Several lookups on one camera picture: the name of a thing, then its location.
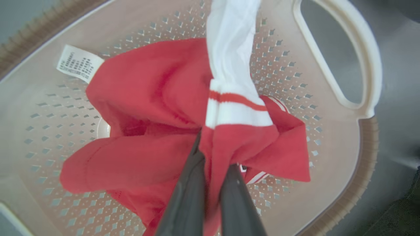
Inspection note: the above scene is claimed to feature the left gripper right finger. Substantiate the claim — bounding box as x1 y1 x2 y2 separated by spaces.
220 164 267 236

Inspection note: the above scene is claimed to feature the beige perforated laundry basket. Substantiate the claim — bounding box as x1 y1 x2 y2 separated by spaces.
0 0 383 236

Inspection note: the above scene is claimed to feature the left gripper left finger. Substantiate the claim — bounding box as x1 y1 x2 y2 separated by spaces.
154 130 207 236

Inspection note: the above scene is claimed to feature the red and white garment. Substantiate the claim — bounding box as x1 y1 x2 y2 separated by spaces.
205 0 274 129

